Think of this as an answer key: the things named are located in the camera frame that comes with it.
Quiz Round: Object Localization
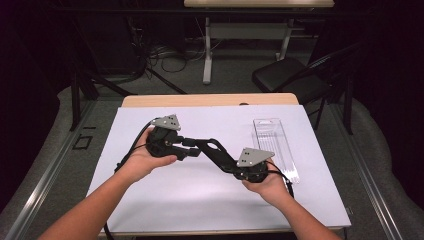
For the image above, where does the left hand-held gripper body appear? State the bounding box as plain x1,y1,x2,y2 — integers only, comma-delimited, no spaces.
145,114,184,158

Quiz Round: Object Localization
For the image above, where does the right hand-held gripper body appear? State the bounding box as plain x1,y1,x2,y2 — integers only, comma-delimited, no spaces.
233,147,276,184

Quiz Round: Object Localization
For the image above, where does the black phone case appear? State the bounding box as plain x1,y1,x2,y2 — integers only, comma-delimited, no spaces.
192,137,242,175

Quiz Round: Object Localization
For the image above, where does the clear plastic packaging box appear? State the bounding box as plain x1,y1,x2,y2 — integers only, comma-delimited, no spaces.
252,117,300,184

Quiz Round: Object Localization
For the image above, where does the person's left hand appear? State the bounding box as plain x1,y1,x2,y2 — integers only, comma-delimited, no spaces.
121,128,178,184

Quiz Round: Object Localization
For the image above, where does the person's right hand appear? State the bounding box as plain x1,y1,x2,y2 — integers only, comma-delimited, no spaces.
241,161,291,206

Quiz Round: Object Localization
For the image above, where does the light wooden table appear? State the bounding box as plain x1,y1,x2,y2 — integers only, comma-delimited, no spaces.
96,92,348,238

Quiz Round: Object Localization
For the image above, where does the white board sheet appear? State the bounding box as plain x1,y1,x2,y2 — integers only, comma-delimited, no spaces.
85,104,352,233

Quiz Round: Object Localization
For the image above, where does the white-legged background desk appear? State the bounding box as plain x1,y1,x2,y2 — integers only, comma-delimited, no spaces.
183,0,335,85

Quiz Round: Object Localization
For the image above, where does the black folding chair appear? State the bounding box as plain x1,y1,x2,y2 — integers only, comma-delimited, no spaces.
251,41,364,132

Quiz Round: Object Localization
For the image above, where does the black metal stand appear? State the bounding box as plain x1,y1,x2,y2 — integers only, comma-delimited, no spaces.
69,66,101,132

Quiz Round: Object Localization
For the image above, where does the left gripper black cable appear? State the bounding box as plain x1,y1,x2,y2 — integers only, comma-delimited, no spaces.
103,118,158,240

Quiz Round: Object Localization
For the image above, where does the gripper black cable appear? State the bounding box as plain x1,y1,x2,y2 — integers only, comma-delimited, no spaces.
266,160,295,198
103,118,158,240

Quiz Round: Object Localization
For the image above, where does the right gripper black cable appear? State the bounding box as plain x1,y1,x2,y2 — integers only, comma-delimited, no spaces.
266,160,295,198

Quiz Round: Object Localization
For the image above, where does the bundle of floor cables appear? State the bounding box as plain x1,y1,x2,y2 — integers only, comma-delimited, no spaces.
133,19,221,74

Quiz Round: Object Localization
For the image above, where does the aluminium floor rail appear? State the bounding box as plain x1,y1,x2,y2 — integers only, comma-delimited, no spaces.
328,103,404,240
3,99,98,240

